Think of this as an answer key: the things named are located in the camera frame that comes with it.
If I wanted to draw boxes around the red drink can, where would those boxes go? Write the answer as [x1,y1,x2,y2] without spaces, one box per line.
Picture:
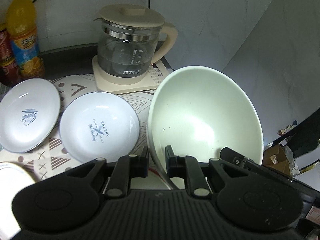
[1,23,21,87]

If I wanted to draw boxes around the beige kettle heating base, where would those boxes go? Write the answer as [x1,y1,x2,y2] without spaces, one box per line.
[92,55,172,95]

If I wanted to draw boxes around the white plate Sweet print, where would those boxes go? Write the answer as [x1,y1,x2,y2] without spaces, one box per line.
[1,79,60,153]

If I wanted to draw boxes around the glass kettle with beige lid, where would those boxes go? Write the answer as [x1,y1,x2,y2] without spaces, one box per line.
[96,4,178,78]

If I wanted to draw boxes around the large white bowl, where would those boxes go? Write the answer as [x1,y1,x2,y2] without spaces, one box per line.
[147,66,264,189]

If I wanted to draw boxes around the patterned cloth table mat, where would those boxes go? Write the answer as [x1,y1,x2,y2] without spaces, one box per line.
[1,74,155,180]

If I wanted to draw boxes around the white plate with flower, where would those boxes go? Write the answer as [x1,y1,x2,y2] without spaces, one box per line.
[0,162,35,239]

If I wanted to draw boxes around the white plate Bakery print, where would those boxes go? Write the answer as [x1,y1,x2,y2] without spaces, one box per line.
[59,92,140,163]

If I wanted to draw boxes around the orange juice bottle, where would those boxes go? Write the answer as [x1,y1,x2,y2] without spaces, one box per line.
[6,0,45,79]

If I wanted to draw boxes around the cardboard box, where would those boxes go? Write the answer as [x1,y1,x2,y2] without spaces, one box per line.
[263,144,291,176]

